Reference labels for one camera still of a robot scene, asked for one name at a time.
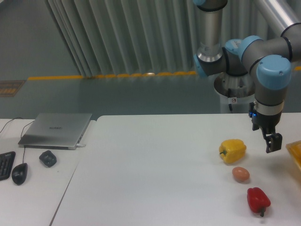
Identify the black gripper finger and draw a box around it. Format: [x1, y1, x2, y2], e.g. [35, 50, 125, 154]
[262, 130, 272, 153]
[270, 133, 282, 151]

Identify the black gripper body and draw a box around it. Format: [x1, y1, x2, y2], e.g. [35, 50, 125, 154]
[249, 101, 282, 135]

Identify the yellow bell pepper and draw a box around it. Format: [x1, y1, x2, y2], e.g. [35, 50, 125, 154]
[219, 139, 246, 164]

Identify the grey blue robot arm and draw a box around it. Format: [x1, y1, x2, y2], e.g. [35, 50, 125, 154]
[194, 0, 301, 153]

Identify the yellow plastic basket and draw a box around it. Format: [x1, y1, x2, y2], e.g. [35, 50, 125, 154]
[285, 140, 301, 170]

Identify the red bell pepper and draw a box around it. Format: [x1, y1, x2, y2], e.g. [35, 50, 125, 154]
[247, 187, 271, 217]

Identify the brown egg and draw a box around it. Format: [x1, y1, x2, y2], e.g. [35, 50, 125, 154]
[232, 167, 250, 182]

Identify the grey pleated curtain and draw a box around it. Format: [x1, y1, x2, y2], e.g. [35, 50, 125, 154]
[44, 0, 301, 78]

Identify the silver closed laptop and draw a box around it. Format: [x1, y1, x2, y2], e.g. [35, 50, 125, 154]
[18, 113, 92, 150]

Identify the small black controller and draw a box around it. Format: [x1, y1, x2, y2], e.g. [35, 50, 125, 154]
[39, 150, 57, 168]

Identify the black computer mouse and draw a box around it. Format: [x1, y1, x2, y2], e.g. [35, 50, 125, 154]
[11, 163, 28, 186]

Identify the black keyboard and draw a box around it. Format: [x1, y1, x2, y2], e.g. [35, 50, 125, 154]
[0, 151, 16, 181]

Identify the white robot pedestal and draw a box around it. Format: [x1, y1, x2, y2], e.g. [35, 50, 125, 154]
[214, 73, 255, 113]

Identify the black mouse cable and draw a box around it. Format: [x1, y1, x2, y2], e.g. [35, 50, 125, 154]
[20, 121, 36, 164]

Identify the black thin cable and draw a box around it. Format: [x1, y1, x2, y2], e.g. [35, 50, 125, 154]
[0, 117, 36, 134]

